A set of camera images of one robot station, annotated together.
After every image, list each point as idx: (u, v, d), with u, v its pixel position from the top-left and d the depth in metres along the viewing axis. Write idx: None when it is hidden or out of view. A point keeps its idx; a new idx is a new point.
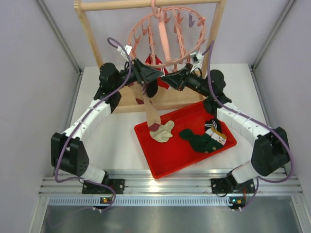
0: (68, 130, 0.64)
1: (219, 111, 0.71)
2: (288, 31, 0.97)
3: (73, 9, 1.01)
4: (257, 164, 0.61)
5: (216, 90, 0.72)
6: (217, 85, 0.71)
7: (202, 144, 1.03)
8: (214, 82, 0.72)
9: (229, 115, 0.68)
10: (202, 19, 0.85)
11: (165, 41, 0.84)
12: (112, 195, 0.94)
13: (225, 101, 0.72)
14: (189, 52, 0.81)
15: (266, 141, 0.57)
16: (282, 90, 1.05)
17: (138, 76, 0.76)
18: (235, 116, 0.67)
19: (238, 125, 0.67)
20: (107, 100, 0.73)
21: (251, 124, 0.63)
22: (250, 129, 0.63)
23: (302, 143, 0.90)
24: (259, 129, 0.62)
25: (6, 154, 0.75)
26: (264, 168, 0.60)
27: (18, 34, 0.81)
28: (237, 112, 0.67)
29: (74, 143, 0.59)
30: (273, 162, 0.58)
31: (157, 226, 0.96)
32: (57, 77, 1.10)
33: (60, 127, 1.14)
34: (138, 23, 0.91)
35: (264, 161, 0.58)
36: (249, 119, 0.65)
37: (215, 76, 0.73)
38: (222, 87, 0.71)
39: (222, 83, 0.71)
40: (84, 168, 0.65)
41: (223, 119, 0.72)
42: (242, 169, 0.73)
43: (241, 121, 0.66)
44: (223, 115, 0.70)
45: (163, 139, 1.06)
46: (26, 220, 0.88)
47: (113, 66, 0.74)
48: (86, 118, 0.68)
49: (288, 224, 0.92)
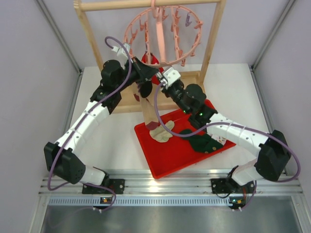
0: (60, 141, 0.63)
1: (209, 127, 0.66)
2: (288, 31, 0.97)
3: (73, 9, 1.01)
4: (264, 173, 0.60)
5: (198, 104, 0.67)
6: (199, 100, 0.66)
7: (203, 144, 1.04)
8: (195, 97, 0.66)
9: (221, 128, 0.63)
10: (199, 24, 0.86)
11: (161, 43, 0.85)
12: (111, 195, 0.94)
13: (210, 113, 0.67)
14: (184, 56, 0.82)
15: (270, 148, 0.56)
16: (282, 89, 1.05)
17: (141, 73, 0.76)
18: (228, 127, 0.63)
19: (234, 137, 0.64)
20: (104, 102, 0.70)
21: (248, 134, 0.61)
22: (249, 140, 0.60)
23: (302, 143, 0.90)
24: (257, 137, 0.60)
25: (5, 154, 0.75)
26: (273, 175, 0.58)
27: (18, 34, 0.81)
28: (229, 123, 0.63)
29: (65, 156, 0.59)
30: (280, 167, 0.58)
31: (157, 227, 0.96)
32: (57, 77, 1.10)
33: (60, 127, 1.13)
34: (136, 18, 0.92)
35: (272, 170, 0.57)
36: (244, 127, 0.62)
37: (194, 91, 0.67)
38: (203, 100, 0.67)
39: (203, 95, 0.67)
40: (80, 174, 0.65)
41: (214, 132, 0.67)
42: (242, 172, 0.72)
43: (236, 132, 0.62)
44: (215, 129, 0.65)
45: (163, 139, 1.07)
46: (26, 220, 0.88)
47: (116, 64, 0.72)
48: (79, 126, 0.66)
49: (288, 224, 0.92)
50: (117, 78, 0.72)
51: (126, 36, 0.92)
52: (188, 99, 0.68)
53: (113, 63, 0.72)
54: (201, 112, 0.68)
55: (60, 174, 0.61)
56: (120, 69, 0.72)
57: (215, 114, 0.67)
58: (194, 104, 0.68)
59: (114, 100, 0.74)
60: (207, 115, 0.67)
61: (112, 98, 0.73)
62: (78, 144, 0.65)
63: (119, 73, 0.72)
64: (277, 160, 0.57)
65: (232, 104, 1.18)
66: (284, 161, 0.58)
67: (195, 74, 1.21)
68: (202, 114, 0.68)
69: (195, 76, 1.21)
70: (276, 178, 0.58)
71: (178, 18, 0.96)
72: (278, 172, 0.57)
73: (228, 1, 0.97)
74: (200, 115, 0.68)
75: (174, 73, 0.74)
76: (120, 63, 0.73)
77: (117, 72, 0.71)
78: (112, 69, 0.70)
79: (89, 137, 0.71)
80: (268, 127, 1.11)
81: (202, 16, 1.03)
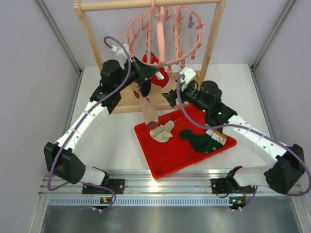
0: (60, 141, 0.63)
1: (225, 128, 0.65)
2: (288, 32, 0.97)
3: (73, 9, 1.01)
4: (273, 184, 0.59)
5: (214, 100, 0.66)
6: (215, 95, 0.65)
7: (203, 144, 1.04)
8: (210, 91, 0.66)
9: (239, 132, 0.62)
10: (200, 24, 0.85)
11: (161, 43, 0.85)
12: (112, 195, 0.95)
13: (229, 113, 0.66)
14: (183, 56, 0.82)
15: (286, 161, 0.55)
16: (282, 89, 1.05)
17: (141, 72, 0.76)
18: (246, 133, 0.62)
19: (250, 143, 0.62)
20: (104, 102, 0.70)
21: (266, 143, 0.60)
22: (266, 149, 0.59)
23: (302, 143, 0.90)
24: (275, 148, 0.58)
25: (5, 154, 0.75)
26: (283, 189, 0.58)
27: (18, 34, 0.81)
28: (248, 128, 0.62)
29: (65, 156, 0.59)
30: (292, 182, 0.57)
31: (157, 227, 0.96)
32: (56, 77, 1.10)
33: (60, 127, 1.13)
34: (139, 17, 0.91)
35: (283, 183, 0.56)
36: (263, 136, 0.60)
37: (209, 87, 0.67)
38: (218, 96, 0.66)
39: (218, 91, 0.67)
40: (80, 174, 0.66)
41: (230, 134, 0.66)
42: (246, 174, 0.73)
43: (254, 140, 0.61)
44: (231, 131, 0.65)
45: (163, 139, 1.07)
46: (26, 220, 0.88)
47: (115, 64, 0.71)
48: (79, 126, 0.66)
49: (288, 224, 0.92)
50: (116, 78, 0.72)
51: (128, 36, 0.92)
52: (204, 96, 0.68)
53: (113, 63, 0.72)
54: (219, 111, 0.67)
55: (61, 174, 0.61)
56: (120, 69, 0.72)
57: (234, 115, 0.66)
58: (210, 101, 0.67)
59: (114, 100, 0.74)
60: (225, 115, 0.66)
61: (112, 98, 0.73)
62: (78, 144, 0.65)
63: (119, 73, 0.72)
64: (290, 175, 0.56)
65: (232, 104, 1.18)
66: (296, 176, 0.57)
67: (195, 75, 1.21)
68: (221, 112, 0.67)
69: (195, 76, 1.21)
70: (285, 191, 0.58)
71: (181, 18, 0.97)
72: (288, 186, 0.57)
73: (228, 1, 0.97)
74: (218, 114, 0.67)
75: (190, 71, 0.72)
76: (119, 63, 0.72)
77: (117, 72, 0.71)
78: (111, 69, 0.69)
79: (89, 137, 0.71)
80: (268, 127, 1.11)
81: (202, 16, 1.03)
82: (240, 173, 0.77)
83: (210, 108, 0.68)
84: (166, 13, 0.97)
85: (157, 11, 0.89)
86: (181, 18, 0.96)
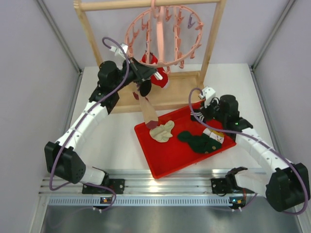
0: (61, 139, 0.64)
1: (238, 136, 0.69)
2: (288, 31, 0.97)
3: (73, 9, 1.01)
4: (272, 198, 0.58)
5: (229, 109, 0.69)
6: (229, 105, 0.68)
7: (202, 144, 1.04)
8: (226, 101, 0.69)
9: (249, 141, 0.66)
10: (200, 24, 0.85)
11: (161, 43, 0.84)
12: (112, 195, 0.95)
13: (245, 125, 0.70)
14: (182, 57, 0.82)
15: (284, 175, 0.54)
16: (282, 89, 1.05)
17: (137, 74, 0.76)
18: (255, 143, 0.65)
19: (257, 154, 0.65)
20: (103, 102, 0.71)
21: (270, 156, 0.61)
22: (268, 160, 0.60)
23: (302, 143, 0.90)
24: (278, 161, 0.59)
25: (5, 154, 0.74)
26: (280, 206, 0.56)
27: (18, 34, 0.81)
28: (257, 140, 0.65)
29: (66, 154, 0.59)
30: (289, 201, 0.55)
31: (157, 227, 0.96)
32: (56, 77, 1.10)
33: (60, 127, 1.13)
34: (139, 16, 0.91)
35: (280, 198, 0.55)
36: (268, 148, 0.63)
37: (227, 98, 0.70)
38: (234, 106, 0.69)
39: (235, 102, 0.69)
40: (80, 174, 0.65)
41: (242, 144, 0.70)
42: (248, 178, 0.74)
43: (260, 150, 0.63)
44: (242, 140, 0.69)
45: (163, 139, 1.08)
46: (26, 220, 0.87)
47: (112, 65, 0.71)
48: (79, 125, 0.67)
49: (288, 225, 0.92)
50: (114, 79, 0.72)
51: (127, 35, 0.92)
52: (222, 107, 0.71)
53: (110, 64, 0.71)
54: (236, 122, 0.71)
55: (61, 175, 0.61)
56: (117, 70, 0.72)
57: (249, 127, 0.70)
58: (226, 110, 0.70)
59: (113, 100, 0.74)
60: (242, 126, 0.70)
61: (111, 98, 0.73)
62: (78, 143, 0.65)
63: (116, 73, 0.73)
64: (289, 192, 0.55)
65: None
66: (296, 199, 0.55)
67: (195, 75, 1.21)
68: (237, 124, 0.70)
69: (195, 76, 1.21)
70: (282, 208, 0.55)
71: (181, 19, 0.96)
72: (285, 204, 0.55)
73: (228, 1, 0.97)
74: (235, 124, 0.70)
75: (210, 90, 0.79)
76: (116, 64, 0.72)
77: (114, 73, 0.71)
78: (108, 70, 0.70)
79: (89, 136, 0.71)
80: (268, 127, 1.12)
81: (202, 16, 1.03)
82: (242, 174, 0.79)
83: (226, 117, 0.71)
84: (166, 13, 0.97)
85: (157, 11, 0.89)
86: (181, 19, 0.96)
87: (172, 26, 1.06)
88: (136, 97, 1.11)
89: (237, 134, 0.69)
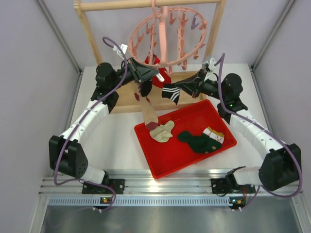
0: (65, 133, 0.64)
1: (233, 118, 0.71)
2: (288, 31, 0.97)
3: (73, 9, 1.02)
4: (265, 178, 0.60)
5: (233, 94, 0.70)
6: (234, 91, 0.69)
7: (202, 144, 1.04)
8: (231, 85, 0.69)
9: (243, 123, 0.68)
10: (203, 23, 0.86)
11: (164, 45, 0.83)
12: (112, 195, 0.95)
13: (239, 108, 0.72)
14: (185, 56, 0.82)
15: (278, 156, 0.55)
16: (282, 89, 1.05)
17: (135, 75, 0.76)
18: (249, 124, 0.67)
19: (252, 136, 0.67)
20: (104, 101, 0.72)
21: (264, 137, 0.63)
22: (263, 141, 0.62)
23: (302, 143, 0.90)
24: (272, 142, 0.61)
25: (5, 154, 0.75)
26: (272, 185, 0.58)
27: (18, 34, 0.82)
28: (251, 121, 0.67)
29: (71, 146, 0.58)
30: (282, 179, 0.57)
31: (157, 227, 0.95)
32: (56, 77, 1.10)
33: (60, 127, 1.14)
34: (143, 21, 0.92)
35: (272, 177, 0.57)
36: (263, 130, 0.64)
37: (233, 80, 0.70)
38: (238, 91, 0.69)
39: (240, 88, 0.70)
40: (83, 170, 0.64)
41: (236, 126, 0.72)
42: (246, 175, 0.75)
43: (254, 131, 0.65)
44: (236, 122, 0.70)
45: (163, 139, 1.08)
46: (26, 220, 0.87)
47: (108, 67, 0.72)
48: (83, 119, 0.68)
49: (288, 225, 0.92)
50: (111, 80, 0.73)
51: (131, 39, 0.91)
52: (225, 88, 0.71)
53: (105, 66, 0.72)
54: (232, 103, 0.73)
55: (66, 171, 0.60)
56: (113, 71, 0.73)
57: (244, 109, 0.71)
58: (229, 94, 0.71)
59: (113, 100, 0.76)
60: (237, 108, 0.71)
61: (112, 97, 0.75)
62: (82, 137, 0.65)
63: (113, 74, 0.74)
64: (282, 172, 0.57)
65: None
66: (288, 178, 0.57)
67: None
68: (233, 105, 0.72)
69: None
70: (274, 186, 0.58)
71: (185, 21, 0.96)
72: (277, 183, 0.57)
73: (228, 1, 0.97)
74: (230, 106, 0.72)
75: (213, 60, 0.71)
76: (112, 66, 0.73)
77: (111, 74, 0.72)
78: (105, 73, 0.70)
79: (91, 132, 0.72)
80: (268, 127, 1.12)
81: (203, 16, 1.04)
82: (240, 171, 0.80)
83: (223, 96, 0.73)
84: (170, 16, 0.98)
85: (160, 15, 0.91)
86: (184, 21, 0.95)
87: (175, 28, 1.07)
88: (136, 97, 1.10)
89: (231, 115, 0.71)
